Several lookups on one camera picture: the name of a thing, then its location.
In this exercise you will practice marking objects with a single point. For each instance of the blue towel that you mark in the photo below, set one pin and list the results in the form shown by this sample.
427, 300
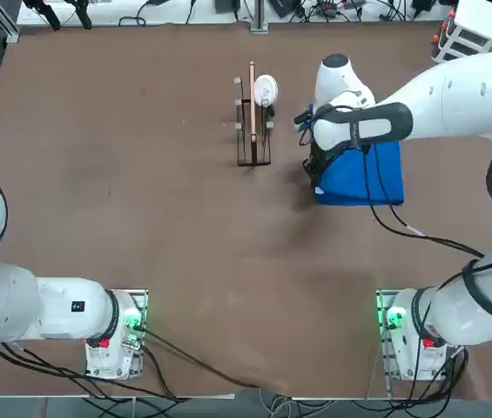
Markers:
395, 174

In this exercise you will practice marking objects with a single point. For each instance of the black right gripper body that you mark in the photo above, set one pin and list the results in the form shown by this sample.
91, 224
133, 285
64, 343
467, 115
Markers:
315, 170

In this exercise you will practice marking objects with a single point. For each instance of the black tripod leg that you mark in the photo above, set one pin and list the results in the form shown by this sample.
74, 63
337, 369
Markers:
82, 13
49, 15

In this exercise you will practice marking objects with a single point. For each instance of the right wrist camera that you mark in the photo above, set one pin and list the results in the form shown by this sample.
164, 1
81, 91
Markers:
304, 119

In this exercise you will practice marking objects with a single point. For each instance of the aluminium corner bracket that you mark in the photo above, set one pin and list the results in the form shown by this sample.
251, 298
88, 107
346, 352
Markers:
10, 32

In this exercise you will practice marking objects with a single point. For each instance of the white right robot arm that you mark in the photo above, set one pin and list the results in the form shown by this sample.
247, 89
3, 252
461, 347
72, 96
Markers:
454, 100

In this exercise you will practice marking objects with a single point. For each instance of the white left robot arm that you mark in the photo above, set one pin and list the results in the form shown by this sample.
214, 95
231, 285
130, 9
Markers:
10, 305

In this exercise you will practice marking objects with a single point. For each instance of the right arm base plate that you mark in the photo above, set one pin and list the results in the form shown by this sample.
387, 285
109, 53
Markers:
380, 305

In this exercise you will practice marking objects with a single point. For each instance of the white drawer cabinet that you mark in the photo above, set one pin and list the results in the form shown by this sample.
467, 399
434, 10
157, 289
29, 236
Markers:
476, 17

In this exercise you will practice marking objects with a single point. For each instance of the white paper cup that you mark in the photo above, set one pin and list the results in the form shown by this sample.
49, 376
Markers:
266, 89

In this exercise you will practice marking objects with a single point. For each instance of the aluminium profile post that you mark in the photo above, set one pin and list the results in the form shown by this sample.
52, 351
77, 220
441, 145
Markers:
258, 17

